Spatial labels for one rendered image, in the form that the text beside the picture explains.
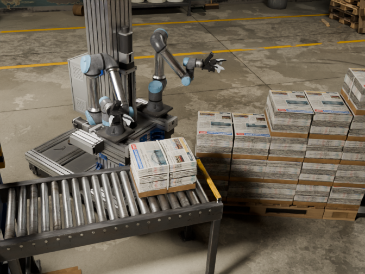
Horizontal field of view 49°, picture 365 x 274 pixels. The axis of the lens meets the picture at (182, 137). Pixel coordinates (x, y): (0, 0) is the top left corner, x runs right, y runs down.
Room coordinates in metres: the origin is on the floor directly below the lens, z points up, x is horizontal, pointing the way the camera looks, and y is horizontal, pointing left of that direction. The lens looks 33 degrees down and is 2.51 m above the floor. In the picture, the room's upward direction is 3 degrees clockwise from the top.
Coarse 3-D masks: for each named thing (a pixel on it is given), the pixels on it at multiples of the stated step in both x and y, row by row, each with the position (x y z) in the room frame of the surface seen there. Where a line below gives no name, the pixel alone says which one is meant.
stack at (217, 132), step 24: (216, 120) 2.89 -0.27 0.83; (240, 120) 2.91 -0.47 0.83; (264, 120) 2.93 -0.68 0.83; (216, 144) 2.67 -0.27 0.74; (240, 144) 2.68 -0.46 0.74; (264, 144) 2.68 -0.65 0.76; (288, 144) 2.67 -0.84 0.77; (312, 144) 2.67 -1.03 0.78; (336, 144) 2.67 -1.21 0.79; (216, 168) 2.67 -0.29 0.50; (240, 168) 2.67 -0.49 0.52; (264, 168) 2.67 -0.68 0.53; (288, 168) 2.66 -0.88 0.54; (312, 168) 2.67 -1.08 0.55; (336, 168) 2.66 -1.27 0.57; (240, 192) 2.67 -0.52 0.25; (264, 192) 2.67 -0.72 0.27; (288, 192) 2.67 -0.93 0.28; (312, 192) 2.66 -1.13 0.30; (288, 216) 2.66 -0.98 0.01; (312, 216) 2.66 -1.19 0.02
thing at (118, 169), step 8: (112, 168) 2.22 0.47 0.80; (120, 168) 2.22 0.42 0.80; (128, 168) 2.23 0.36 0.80; (56, 176) 2.10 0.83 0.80; (64, 176) 2.10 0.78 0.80; (72, 176) 2.11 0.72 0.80; (80, 176) 2.11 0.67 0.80; (88, 176) 2.12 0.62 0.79; (128, 176) 2.21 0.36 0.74; (0, 184) 1.99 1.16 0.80; (8, 184) 1.99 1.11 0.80; (16, 184) 2.00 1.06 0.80; (24, 184) 2.00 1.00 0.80; (40, 184) 2.03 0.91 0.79; (48, 184) 2.04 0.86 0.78; (80, 184) 2.11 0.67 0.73; (0, 192) 1.95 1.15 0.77; (16, 192) 1.98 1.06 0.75; (48, 192) 2.04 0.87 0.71; (16, 200) 1.97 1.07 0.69
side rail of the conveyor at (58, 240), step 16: (176, 208) 1.85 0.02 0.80; (192, 208) 1.85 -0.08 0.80; (208, 208) 1.87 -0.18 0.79; (96, 224) 1.68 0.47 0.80; (112, 224) 1.69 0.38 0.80; (128, 224) 1.71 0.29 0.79; (144, 224) 1.74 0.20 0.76; (160, 224) 1.77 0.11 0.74; (176, 224) 1.80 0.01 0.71; (192, 224) 1.83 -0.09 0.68; (0, 240) 1.53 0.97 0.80; (16, 240) 1.53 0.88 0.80; (32, 240) 1.54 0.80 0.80; (48, 240) 1.56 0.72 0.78; (64, 240) 1.59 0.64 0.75; (80, 240) 1.62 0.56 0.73; (96, 240) 1.64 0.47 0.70; (0, 256) 1.48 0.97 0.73; (16, 256) 1.51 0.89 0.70
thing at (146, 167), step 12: (132, 144) 2.18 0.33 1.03; (144, 144) 2.18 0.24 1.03; (132, 156) 2.08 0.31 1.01; (144, 156) 2.05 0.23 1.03; (156, 156) 2.06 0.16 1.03; (132, 168) 2.14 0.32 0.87; (144, 168) 1.94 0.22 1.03; (156, 168) 1.95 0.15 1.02; (144, 180) 1.93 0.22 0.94; (156, 180) 1.95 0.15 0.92
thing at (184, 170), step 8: (168, 144) 2.20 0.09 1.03; (176, 144) 2.20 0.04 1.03; (184, 144) 2.21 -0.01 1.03; (168, 152) 2.11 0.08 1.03; (176, 152) 2.11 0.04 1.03; (184, 152) 2.12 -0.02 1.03; (176, 160) 2.03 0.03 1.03; (184, 160) 2.03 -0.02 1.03; (192, 160) 2.04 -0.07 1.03; (176, 168) 1.99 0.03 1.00; (184, 168) 2.01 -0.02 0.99; (192, 168) 2.02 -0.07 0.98; (176, 176) 1.99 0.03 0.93; (184, 176) 2.01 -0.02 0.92; (192, 176) 2.03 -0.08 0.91; (176, 184) 2.00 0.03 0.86; (184, 184) 2.01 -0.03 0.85
